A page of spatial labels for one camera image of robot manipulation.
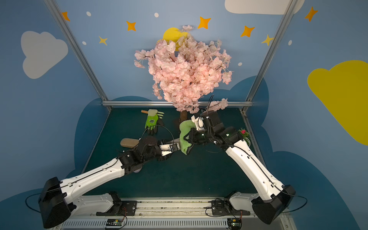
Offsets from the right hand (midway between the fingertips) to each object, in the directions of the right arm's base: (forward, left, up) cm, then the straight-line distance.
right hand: (185, 137), depth 69 cm
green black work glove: (+32, +27, -28) cm, 50 cm away
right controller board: (-31, -28, -33) cm, 53 cm away
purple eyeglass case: (-18, +18, +3) cm, 26 cm away
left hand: (+2, +8, -8) cm, 11 cm away
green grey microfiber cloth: (+4, 0, +3) cm, 5 cm away
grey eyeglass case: (+1, +5, -5) cm, 7 cm away
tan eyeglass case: (+10, +39, -26) cm, 49 cm away
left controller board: (-35, +34, -30) cm, 57 cm away
